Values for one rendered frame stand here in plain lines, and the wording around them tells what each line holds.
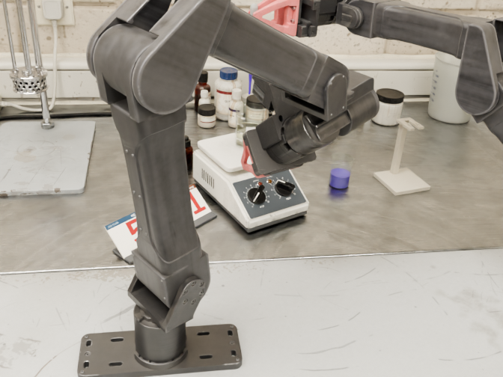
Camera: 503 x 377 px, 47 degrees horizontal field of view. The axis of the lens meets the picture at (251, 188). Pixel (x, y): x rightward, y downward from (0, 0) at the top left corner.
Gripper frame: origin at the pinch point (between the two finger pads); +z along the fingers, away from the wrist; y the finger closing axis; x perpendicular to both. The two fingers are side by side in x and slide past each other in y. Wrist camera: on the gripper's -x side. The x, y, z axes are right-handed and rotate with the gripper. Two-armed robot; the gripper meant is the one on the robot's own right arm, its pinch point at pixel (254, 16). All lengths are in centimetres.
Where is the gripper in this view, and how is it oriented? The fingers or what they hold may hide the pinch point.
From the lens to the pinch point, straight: 98.3
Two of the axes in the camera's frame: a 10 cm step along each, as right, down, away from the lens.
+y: 5.3, 4.4, -7.2
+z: -8.4, 2.4, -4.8
